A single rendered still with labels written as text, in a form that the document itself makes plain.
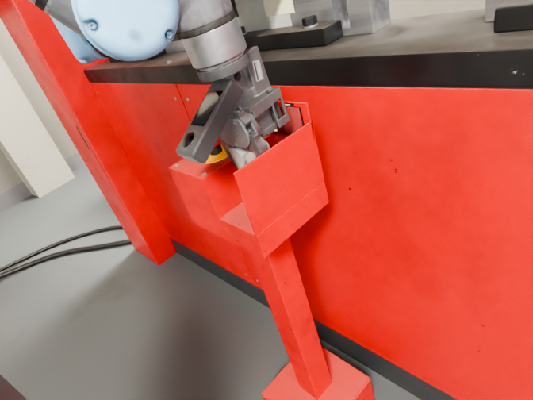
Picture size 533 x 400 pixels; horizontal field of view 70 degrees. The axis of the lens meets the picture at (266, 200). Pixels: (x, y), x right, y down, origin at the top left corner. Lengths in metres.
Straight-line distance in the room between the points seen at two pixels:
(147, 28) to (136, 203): 1.41
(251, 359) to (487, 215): 0.89
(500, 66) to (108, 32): 0.42
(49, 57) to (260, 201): 1.14
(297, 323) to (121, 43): 0.65
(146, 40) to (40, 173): 3.02
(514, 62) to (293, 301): 0.54
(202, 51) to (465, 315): 0.63
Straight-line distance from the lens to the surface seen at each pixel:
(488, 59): 0.54
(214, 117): 0.49
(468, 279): 0.74
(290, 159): 0.56
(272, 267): 0.70
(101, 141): 1.60
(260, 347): 1.33
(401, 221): 0.72
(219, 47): 0.49
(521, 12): 0.58
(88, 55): 0.47
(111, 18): 0.32
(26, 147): 3.27
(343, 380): 1.06
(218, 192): 0.60
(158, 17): 0.32
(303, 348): 0.89
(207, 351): 1.39
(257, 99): 0.54
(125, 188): 1.66
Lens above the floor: 1.02
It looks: 31 degrees down
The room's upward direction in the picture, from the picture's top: 18 degrees counter-clockwise
